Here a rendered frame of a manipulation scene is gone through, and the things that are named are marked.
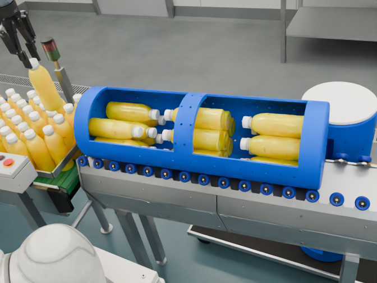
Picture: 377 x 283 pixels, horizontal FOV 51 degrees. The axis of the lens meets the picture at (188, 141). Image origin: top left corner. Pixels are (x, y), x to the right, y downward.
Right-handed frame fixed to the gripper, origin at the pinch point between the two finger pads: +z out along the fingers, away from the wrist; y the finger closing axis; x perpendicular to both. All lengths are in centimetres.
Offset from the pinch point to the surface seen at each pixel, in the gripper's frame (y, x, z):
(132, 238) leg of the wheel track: -12, -23, 95
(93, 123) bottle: -2.3, -19.2, 25.7
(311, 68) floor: 226, -66, 160
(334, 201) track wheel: -2, -107, 37
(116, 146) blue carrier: -8.7, -32.6, 27.4
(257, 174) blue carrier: -5, -83, 28
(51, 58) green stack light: 34, 30, 30
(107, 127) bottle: -2.6, -25.7, 25.6
